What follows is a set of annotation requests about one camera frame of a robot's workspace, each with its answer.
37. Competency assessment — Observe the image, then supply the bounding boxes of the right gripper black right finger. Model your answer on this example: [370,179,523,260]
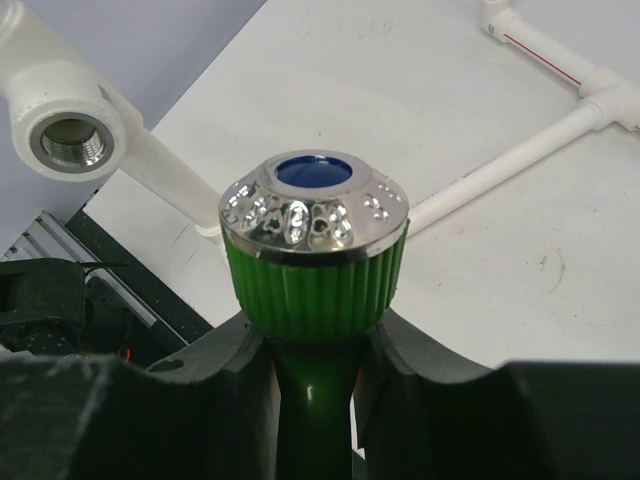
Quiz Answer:
[355,312,639,479]

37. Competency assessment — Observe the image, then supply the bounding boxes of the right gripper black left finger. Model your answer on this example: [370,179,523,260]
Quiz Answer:
[1,317,278,479]

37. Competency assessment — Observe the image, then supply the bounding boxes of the green water faucet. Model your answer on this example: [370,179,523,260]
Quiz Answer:
[218,150,410,479]

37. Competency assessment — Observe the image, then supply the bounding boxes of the white pipe assembly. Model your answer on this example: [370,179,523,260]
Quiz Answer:
[1,1,639,239]

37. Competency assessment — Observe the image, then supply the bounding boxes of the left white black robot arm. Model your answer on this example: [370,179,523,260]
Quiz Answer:
[1,258,132,362]

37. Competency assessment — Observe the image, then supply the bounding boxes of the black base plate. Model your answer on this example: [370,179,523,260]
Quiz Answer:
[66,211,213,368]

